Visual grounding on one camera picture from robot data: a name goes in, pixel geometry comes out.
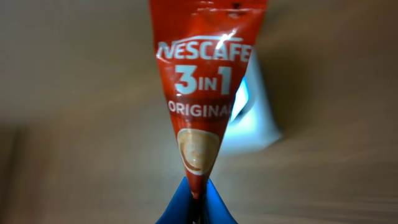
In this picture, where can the white barcode scanner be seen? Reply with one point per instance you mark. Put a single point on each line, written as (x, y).
(252, 126)

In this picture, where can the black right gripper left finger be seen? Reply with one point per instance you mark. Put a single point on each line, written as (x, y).
(178, 209)

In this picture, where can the red coffee stick sachet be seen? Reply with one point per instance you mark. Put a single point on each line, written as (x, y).
(203, 50)

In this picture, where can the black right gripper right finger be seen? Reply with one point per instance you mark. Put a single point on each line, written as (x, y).
(216, 209)

